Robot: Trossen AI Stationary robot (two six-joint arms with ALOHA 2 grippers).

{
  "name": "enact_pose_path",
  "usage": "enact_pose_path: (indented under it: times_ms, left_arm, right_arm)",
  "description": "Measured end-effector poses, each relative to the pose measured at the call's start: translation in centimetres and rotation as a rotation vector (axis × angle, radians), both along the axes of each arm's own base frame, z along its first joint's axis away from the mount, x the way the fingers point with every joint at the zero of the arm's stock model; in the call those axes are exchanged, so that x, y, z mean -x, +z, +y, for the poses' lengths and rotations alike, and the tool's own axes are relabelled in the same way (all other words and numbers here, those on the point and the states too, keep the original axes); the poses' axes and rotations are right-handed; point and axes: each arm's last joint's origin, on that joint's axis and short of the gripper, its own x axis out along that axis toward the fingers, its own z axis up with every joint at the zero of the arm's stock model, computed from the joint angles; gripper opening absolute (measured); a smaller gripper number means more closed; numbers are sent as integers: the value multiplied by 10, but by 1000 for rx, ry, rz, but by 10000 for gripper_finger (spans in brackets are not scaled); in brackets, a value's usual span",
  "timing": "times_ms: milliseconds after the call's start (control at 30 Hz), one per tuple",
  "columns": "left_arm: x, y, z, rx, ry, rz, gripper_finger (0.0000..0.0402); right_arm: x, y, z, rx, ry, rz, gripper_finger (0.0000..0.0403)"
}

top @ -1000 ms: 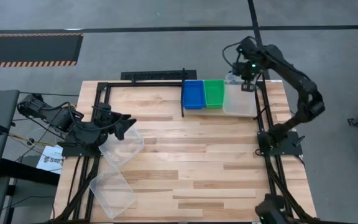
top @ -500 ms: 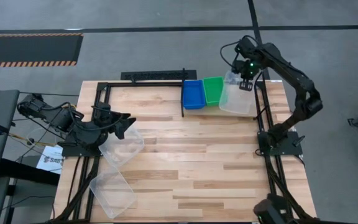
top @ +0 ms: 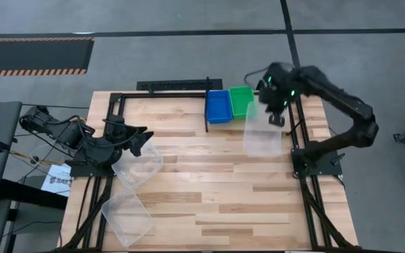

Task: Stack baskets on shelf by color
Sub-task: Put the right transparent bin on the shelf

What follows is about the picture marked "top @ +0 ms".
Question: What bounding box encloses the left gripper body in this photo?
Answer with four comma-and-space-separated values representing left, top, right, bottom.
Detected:
109, 116, 146, 143

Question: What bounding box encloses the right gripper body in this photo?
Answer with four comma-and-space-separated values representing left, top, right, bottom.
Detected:
257, 63, 297, 116

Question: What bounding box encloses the clear plastic basket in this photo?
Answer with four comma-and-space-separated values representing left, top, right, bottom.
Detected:
101, 190, 155, 247
243, 100, 284, 158
111, 138, 165, 191

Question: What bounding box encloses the green plastic mesh basket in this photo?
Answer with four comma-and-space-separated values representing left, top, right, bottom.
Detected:
229, 86, 259, 121

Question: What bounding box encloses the blue plastic slotted basket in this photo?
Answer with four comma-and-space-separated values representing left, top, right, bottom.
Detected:
205, 89, 233, 125

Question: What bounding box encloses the black perforated computer case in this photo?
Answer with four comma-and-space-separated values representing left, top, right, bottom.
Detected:
136, 78, 224, 92

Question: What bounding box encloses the white printed paper sign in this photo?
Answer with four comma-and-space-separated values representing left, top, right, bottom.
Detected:
41, 163, 73, 198

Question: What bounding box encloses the black hazard striped mat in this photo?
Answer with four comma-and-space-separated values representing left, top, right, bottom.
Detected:
0, 37, 96, 77

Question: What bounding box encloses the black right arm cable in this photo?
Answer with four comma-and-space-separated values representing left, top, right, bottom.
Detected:
243, 67, 271, 88

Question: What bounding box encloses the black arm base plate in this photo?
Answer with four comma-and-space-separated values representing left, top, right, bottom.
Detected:
290, 148, 343, 177
69, 154, 120, 178

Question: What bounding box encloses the black shelf post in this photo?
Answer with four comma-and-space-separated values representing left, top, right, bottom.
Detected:
205, 76, 212, 134

